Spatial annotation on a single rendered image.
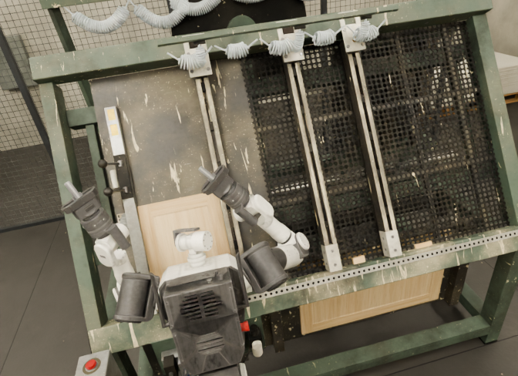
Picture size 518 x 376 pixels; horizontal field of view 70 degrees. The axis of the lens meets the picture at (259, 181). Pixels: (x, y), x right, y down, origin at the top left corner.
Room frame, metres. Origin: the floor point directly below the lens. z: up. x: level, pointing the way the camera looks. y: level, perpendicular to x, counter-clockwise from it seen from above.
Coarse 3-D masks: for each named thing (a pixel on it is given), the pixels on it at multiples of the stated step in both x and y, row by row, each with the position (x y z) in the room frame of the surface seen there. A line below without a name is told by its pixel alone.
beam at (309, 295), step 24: (456, 240) 1.37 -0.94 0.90; (504, 240) 1.37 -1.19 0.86; (360, 264) 1.28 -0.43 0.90; (408, 264) 1.29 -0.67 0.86; (432, 264) 1.29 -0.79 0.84; (456, 264) 1.29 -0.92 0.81; (312, 288) 1.21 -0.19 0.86; (336, 288) 1.22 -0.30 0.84; (360, 288) 1.22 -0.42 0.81; (264, 312) 1.15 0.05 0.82; (96, 336) 1.08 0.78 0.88; (120, 336) 1.08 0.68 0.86; (144, 336) 1.08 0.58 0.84; (168, 336) 1.08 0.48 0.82
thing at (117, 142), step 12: (108, 108) 1.63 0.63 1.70; (108, 120) 1.60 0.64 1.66; (120, 132) 1.58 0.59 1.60; (120, 144) 1.55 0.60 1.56; (132, 204) 1.40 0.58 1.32; (132, 216) 1.38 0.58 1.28; (132, 228) 1.35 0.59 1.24; (132, 240) 1.32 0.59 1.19; (144, 252) 1.29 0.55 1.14; (144, 264) 1.26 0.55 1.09; (156, 312) 1.15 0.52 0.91
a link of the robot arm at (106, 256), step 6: (96, 246) 1.02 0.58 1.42; (102, 246) 1.01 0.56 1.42; (108, 246) 1.02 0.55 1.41; (96, 252) 1.02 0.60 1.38; (102, 252) 1.01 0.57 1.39; (108, 252) 1.00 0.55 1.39; (114, 252) 1.09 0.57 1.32; (120, 252) 1.09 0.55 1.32; (102, 258) 1.02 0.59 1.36; (108, 258) 1.01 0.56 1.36; (114, 258) 1.02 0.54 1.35; (120, 258) 1.06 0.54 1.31; (126, 258) 1.07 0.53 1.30; (108, 264) 1.02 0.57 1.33; (114, 264) 1.01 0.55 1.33; (120, 264) 1.04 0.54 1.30
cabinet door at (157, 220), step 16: (144, 208) 1.41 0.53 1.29; (160, 208) 1.42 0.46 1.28; (176, 208) 1.42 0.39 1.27; (192, 208) 1.42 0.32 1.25; (208, 208) 1.42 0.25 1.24; (144, 224) 1.37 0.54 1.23; (160, 224) 1.38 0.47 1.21; (176, 224) 1.38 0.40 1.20; (192, 224) 1.38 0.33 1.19; (208, 224) 1.39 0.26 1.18; (224, 224) 1.39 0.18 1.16; (144, 240) 1.33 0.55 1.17; (160, 240) 1.34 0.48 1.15; (224, 240) 1.34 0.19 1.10; (160, 256) 1.30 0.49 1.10; (176, 256) 1.30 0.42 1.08; (208, 256) 1.31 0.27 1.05; (160, 272) 1.26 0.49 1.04
